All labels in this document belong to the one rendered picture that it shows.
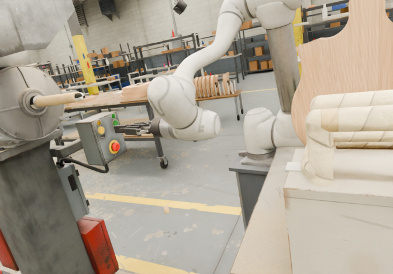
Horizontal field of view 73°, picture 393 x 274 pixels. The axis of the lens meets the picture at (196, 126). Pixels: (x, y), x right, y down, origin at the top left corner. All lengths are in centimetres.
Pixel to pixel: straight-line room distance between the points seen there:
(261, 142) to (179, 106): 68
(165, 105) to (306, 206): 45
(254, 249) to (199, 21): 1224
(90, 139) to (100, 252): 58
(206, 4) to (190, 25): 110
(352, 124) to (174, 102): 48
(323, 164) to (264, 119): 94
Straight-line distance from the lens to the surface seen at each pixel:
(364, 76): 73
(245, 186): 145
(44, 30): 76
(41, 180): 124
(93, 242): 144
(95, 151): 121
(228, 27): 109
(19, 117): 101
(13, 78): 102
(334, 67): 73
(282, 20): 110
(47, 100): 95
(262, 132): 132
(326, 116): 38
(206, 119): 84
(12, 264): 152
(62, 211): 132
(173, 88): 73
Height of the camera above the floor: 132
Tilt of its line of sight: 16 degrees down
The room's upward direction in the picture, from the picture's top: 11 degrees counter-clockwise
